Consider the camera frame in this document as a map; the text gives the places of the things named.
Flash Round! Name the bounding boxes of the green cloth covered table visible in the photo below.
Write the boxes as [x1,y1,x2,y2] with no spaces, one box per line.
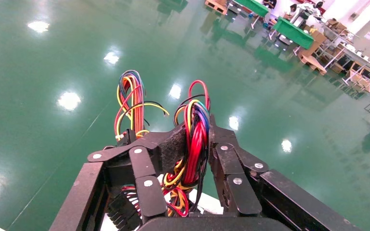
[272,16,316,51]
[234,0,271,18]

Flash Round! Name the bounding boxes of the metal storage shelf rack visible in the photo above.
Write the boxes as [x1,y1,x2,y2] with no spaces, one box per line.
[318,18,370,94]

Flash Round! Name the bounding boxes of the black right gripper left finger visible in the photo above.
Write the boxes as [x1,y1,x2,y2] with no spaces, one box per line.
[48,123,188,231]

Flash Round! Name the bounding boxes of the person in white clothes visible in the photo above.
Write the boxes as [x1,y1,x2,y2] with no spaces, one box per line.
[288,1,323,20]

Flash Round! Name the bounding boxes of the power supply with coloured wires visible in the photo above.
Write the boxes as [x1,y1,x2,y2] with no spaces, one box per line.
[114,69,170,145]
[121,79,224,218]

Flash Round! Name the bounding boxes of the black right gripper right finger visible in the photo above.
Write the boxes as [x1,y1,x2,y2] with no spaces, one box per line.
[208,115,362,231]

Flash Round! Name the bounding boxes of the brown cardboard boxes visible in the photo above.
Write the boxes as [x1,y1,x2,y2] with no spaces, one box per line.
[296,29,328,76]

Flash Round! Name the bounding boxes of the wooden pallet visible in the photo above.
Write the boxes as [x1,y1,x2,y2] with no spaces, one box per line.
[203,0,229,16]

